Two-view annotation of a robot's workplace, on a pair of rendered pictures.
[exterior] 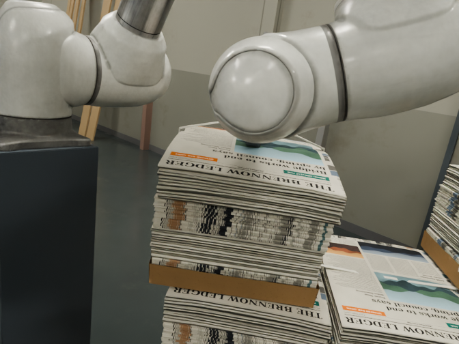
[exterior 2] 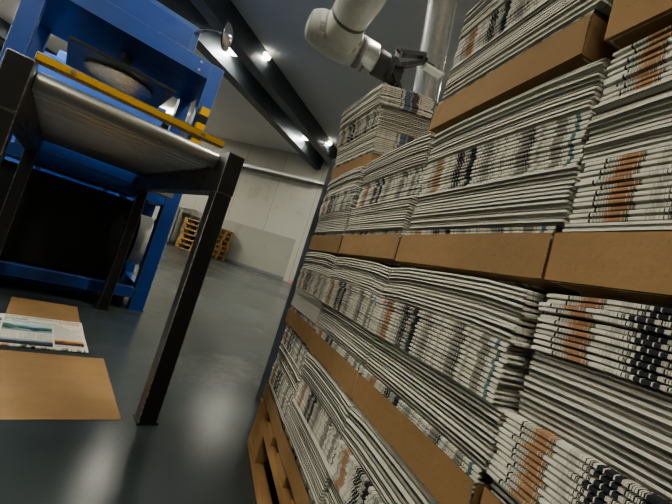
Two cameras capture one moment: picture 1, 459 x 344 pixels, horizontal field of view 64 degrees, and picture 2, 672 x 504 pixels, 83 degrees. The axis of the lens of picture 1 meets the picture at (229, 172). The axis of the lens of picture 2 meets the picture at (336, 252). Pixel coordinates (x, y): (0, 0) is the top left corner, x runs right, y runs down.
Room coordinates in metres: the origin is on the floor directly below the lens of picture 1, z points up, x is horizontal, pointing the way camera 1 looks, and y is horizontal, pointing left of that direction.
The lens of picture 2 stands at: (0.19, -1.04, 0.56)
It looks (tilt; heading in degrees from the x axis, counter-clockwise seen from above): 3 degrees up; 69
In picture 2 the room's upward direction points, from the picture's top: 17 degrees clockwise
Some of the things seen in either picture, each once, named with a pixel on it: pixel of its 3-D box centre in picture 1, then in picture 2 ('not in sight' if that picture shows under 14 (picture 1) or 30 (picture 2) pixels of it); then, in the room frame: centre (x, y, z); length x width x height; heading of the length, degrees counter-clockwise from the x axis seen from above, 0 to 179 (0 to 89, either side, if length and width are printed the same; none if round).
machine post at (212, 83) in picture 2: not in sight; (176, 186); (0.06, 1.49, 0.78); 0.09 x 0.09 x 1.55; 16
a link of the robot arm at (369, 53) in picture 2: not in sight; (366, 56); (0.50, -0.03, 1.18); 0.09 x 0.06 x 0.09; 86
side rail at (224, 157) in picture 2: not in sight; (173, 178); (0.08, 0.75, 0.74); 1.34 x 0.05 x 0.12; 106
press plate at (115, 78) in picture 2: not in sight; (119, 78); (-0.44, 1.66, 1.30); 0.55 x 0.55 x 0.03; 16
